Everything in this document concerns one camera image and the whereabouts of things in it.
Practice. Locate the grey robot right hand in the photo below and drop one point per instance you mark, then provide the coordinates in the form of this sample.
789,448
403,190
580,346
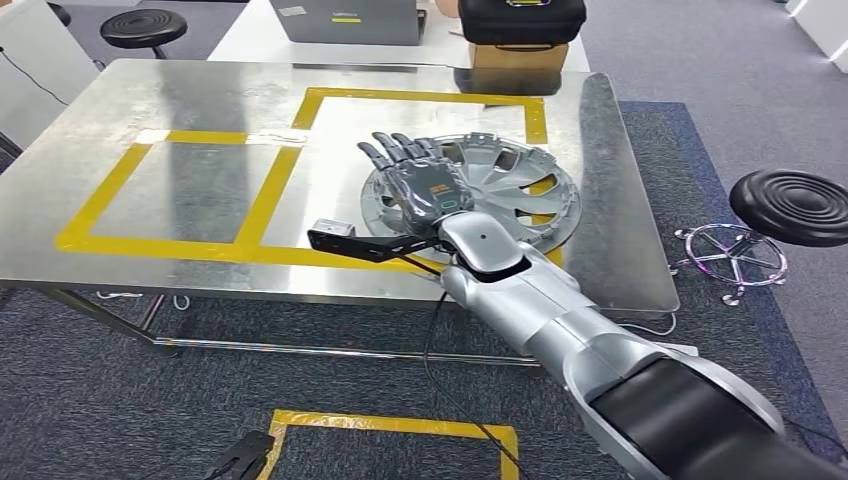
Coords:
424,192

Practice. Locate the silver plastic wheel hubcap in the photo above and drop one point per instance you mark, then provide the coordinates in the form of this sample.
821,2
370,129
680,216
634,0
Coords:
490,192

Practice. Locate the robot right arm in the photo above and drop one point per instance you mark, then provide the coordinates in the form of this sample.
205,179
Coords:
563,318

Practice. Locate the steel workbench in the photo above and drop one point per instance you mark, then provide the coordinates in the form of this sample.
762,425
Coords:
616,199

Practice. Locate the grey laptop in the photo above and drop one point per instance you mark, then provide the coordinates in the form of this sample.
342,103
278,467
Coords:
344,33

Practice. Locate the brown cardboard piece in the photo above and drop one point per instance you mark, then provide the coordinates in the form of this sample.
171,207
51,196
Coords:
447,8

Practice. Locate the black carry case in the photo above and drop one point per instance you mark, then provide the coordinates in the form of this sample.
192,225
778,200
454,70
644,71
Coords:
523,26

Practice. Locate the white desk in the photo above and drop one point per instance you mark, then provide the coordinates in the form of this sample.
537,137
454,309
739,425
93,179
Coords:
252,46

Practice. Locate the black seat chrome stool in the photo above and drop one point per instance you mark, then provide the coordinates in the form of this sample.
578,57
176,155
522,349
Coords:
142,28
792,205

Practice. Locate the white cabinet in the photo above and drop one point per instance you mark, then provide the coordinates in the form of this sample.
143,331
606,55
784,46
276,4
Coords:
40,40

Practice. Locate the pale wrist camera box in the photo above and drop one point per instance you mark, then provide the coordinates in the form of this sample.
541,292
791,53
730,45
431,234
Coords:
334,227

